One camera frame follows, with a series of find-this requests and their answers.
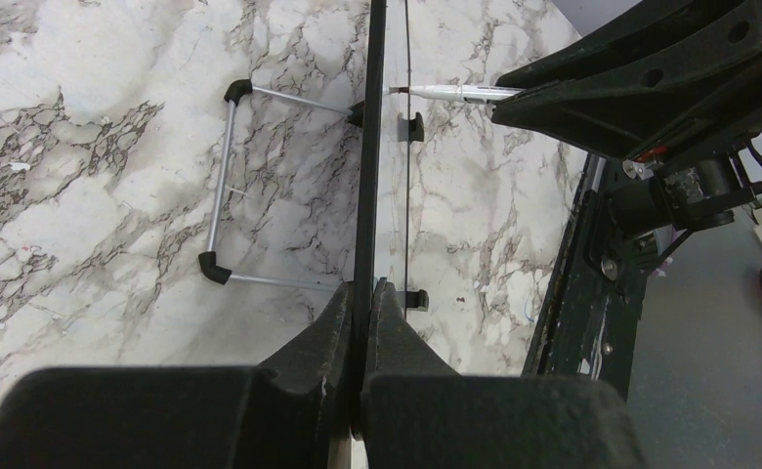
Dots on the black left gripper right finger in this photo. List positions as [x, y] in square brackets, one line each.
[417, 412]

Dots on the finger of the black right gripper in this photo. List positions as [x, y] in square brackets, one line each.
[618, 119]
[685, 40]

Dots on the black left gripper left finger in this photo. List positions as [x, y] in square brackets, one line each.
[144, 417]

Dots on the white red whiteboard marker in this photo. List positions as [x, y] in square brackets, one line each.
[467, 94]

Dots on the small black-framed whiteboard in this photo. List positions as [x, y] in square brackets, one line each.
[371, 162]

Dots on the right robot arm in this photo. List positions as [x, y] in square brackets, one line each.
[689, 192]

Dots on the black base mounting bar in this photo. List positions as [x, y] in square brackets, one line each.
[589, 316]

